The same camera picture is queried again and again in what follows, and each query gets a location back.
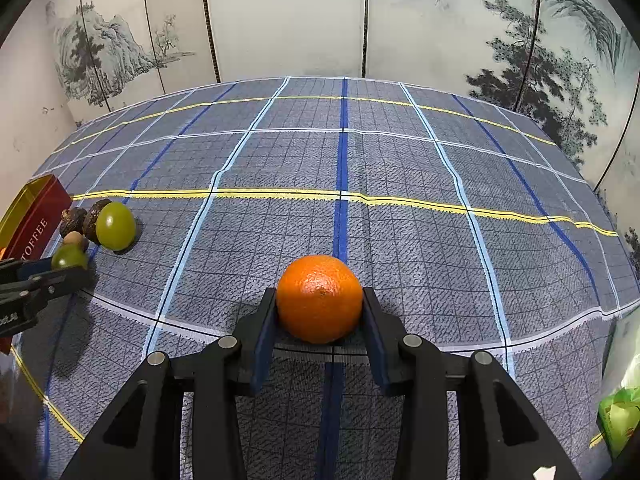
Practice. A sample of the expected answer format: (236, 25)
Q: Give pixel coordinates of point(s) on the dark brown passion fruit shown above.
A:
(92, 222)
(71, 220)

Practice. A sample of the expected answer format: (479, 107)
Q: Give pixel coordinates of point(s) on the red and gold tin box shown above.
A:
(35, 220)

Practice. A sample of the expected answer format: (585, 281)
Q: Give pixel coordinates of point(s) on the green tissue pack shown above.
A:
(620, 420)

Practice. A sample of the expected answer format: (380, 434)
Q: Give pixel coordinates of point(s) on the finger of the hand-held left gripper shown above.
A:
(35, 270)
(65, 280)

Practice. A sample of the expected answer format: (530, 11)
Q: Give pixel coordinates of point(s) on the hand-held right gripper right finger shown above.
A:
(377, 340)

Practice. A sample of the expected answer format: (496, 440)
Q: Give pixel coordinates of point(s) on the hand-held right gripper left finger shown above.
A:
(262, 340)

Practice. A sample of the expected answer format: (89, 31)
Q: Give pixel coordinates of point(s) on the orange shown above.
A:
(320, 299)

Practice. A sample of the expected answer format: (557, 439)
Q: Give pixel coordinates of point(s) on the green tomato with calyx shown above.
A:
(70, 256)

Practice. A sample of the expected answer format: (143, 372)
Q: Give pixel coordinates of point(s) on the smooth green tomato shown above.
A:
(116, 225)

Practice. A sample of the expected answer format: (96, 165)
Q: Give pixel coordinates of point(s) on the landscape painted folding screen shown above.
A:
(290, 20)

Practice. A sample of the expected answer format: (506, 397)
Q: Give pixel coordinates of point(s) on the small tan longan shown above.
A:
(76, 240)

